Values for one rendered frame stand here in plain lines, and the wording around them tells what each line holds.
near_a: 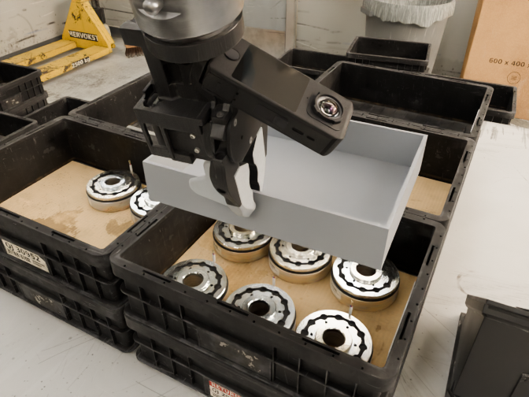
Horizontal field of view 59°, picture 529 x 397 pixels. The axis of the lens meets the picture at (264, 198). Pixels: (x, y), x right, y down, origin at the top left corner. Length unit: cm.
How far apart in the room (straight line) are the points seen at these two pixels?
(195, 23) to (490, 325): 51
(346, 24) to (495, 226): 285
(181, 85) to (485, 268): 81
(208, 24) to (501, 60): 324
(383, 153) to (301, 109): 28
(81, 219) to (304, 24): 322
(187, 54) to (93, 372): 62
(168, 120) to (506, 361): 53
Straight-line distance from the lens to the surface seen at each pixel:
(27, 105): 243
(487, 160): 143
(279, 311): 67
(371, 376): 53
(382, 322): 71
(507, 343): 68
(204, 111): 36
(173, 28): 31
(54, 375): 87
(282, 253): 75
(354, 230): 44
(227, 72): 34
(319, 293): 73
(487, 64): 350
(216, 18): 31
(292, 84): 36
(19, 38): 459
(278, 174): 57
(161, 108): 38
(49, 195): 102
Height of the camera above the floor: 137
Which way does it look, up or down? 36 degrees down
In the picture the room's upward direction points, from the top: straight up
